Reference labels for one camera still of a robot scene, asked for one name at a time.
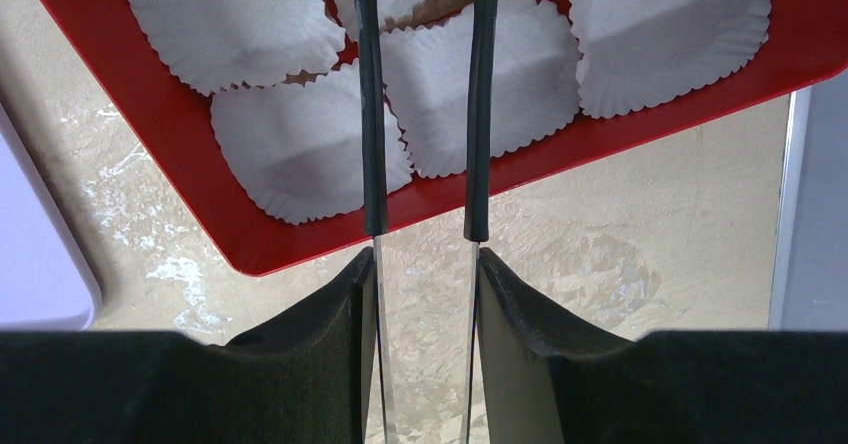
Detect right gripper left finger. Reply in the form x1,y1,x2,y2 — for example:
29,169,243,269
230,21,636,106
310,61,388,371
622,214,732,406
1,247,377,443

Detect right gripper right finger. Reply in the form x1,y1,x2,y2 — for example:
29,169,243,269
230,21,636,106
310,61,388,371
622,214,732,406
476,248,847,443

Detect metal tongs with black tips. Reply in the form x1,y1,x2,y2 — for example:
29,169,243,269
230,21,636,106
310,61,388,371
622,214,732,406
354,0,498,443

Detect red chocolate box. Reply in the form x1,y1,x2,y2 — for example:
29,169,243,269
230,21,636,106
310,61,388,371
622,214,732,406
40,0,847,276

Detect lavender plastic tray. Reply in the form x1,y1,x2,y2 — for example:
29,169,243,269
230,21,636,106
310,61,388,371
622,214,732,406
1,111,102,332

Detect aluminium frame rail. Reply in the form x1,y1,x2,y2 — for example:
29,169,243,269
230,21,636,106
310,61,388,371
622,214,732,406
768,86,812,331

